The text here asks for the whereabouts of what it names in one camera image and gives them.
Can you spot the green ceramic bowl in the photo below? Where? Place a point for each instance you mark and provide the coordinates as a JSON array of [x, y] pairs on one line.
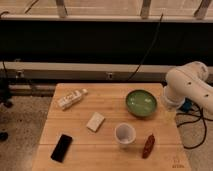
[[141, 103]]

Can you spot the white plastic bottle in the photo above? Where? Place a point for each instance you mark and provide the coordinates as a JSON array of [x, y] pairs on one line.
[[72, 98]]

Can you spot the brown snack bar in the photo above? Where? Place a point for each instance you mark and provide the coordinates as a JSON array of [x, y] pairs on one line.
[[148, 146]]

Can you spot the blue power box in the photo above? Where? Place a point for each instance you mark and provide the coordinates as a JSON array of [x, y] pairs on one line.
[[186, 105]]

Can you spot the wooden table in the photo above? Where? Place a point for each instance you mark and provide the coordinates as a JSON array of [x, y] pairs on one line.
[[99, 151]]

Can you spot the black smartphone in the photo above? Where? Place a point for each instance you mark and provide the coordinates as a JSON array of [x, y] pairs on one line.
[[61, 148]]

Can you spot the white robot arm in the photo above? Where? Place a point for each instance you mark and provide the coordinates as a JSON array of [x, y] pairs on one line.
[[188, 81]]

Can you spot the white rectangular block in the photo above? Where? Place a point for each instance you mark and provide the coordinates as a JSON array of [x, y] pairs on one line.
[[95, 121]]

